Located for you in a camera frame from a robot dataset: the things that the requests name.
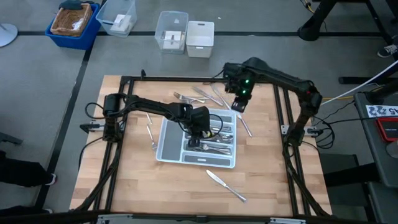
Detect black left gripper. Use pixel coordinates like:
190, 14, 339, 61
186, 106, 215, 149

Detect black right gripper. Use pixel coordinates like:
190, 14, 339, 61
223, 62, 259, 113

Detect white cutlery organizer tray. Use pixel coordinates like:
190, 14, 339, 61
155, 107, 238, 169

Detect white plastic bin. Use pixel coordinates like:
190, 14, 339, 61
185, 21, 215, 58

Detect white cardboard box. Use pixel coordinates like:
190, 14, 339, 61
109, 14, 132, 34
162, 30, 185, 50

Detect black floor stand leg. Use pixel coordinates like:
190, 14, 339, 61
297, 0, 338, 42

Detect clear plastic bin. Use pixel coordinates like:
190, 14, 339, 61
154, 11, 189, 55
95, 0, 138, 39

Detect black crossbeam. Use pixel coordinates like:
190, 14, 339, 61
0, 210, 398, 224

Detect white printed label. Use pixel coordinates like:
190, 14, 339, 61
366, 105, 398, 118

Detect black equipment stand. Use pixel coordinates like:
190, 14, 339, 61
319, 152, 398, 224

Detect blue plastic bin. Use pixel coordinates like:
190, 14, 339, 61
44, 2, 101, 51

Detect black side table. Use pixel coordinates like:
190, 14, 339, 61
353, 83, 398, 189

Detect red-framed tablet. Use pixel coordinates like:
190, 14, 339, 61
374, 117, 398, 142

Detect grey round plate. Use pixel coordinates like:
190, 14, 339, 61
386, 139, 398, 160

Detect wicker basket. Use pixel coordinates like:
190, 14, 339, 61
50, 2, 93, 38

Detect black pouch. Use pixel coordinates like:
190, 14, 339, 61
58, 0, 85, 11

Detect person's leg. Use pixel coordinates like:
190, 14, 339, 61
0, 150, 50, 189

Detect grey furniture foot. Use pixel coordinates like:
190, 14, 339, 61
0, 132, 24, 146

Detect grey round floor base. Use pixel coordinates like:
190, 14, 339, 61
0, 23, 19, 49

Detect yellow and black cable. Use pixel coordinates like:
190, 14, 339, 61
298, 0, 313, 14

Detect black stand frame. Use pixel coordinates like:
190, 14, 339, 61
338, 0, 398, 85

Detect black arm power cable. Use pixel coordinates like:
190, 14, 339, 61
309, 101, 377, 151
79, 101, 108, 171

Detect grey metal bracket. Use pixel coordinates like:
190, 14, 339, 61
96, 213, 134, 224
269, 217, 307, 224

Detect white cable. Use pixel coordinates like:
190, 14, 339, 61
320, 60, 398, 106

